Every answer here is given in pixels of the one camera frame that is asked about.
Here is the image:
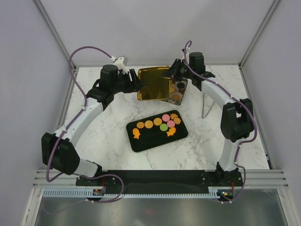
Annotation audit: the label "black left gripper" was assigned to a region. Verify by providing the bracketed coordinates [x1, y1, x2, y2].
[111, 70, 145, 95]

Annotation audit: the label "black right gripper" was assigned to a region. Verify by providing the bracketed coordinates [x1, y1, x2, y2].
[161, 59, 194, 82]

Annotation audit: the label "black round cookie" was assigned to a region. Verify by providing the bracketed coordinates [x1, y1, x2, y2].
[177, 82, 185, 90]

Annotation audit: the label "green christmas cookie tin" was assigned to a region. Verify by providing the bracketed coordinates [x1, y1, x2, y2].
[162, 78, 188, 105]

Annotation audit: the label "gold tin lid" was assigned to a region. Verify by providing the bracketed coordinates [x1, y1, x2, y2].
[137, 66, 170, 101]

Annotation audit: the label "metal serving tongs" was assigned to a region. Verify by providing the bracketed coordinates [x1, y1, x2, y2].
[201, 92, 215, 119]

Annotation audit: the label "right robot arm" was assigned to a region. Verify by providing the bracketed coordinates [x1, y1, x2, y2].
[161, 52, 257, 186]

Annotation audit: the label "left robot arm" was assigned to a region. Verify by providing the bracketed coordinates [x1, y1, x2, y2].
[41, 65, 144, 186]

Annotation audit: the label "white paper cup top-right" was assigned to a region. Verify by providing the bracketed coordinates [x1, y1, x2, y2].
[176, 81, 187, 90]

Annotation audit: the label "white paper cup centre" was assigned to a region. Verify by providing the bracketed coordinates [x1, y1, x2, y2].
[170, 84, 178, 94]

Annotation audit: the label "white paper cup bottom-right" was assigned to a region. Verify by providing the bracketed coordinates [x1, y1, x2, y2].
[170, 92, 182, 101]

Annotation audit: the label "plain orange round cookie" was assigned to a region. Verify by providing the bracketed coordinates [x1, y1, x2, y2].
[136, 122, 144, 129]

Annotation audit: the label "orange star swirl cookie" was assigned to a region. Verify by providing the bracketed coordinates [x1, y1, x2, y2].
[170, 113, 178, 120]

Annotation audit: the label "dotted orange round cookie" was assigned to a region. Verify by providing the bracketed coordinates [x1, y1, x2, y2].
[144, 120, 153, 129]

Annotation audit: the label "pink round cookie upper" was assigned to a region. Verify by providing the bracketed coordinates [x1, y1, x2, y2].
[162, 114, 170, 122]

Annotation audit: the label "pink round cookie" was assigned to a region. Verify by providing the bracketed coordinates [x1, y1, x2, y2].
[162, 114, 170, 122]
[166, 120, 175, 128]

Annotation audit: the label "orange flower cookie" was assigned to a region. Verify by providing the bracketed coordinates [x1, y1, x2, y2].
[174, 117, 181, 125]

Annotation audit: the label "orange fish cookie left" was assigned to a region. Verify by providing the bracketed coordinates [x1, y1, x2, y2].
[132, 128, 140, 139]

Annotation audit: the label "orange fish cookie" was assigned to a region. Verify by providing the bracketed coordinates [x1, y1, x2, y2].
[166, 127, 176, 137]
[132, 128, 140, 139]

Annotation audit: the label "pink round cookie lower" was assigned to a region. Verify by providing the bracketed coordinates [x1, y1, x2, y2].
[166, 120, 175, 128]

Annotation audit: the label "dark green rectangular tray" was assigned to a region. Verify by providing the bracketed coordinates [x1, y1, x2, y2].
[126, 110, 188, 153]

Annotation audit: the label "green round cookie lower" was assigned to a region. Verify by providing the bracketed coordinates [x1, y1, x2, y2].
[159, 123, 168, 131]

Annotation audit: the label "orange fish cookie right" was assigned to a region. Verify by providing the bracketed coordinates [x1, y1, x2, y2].
[166, 127, 176, 137]

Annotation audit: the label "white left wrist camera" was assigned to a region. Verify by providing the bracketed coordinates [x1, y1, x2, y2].
[111, 56, 129, 73]

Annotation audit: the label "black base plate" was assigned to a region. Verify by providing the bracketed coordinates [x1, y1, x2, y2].
[76, 169, 243, 194]

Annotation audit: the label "right aluminium frame post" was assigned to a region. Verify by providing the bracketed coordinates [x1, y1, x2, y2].
[238, 0, 282, 70]

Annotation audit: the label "aluminium frame post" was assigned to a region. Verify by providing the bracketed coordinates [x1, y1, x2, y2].
[32, 0, 70, 62]
[238, 0, 282, 70]

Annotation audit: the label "left aluminium frame post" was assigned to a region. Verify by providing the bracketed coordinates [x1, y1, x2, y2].
[32, 0, 70, 62]

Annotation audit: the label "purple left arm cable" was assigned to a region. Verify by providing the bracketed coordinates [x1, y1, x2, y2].
[43, 46, 125, 215]

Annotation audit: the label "white slotted cable duct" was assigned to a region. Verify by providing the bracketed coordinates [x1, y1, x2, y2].
[43, 188, 220, 199]

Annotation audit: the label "aluminium front rail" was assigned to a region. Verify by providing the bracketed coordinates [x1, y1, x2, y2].
[33, 169, 288, 189]

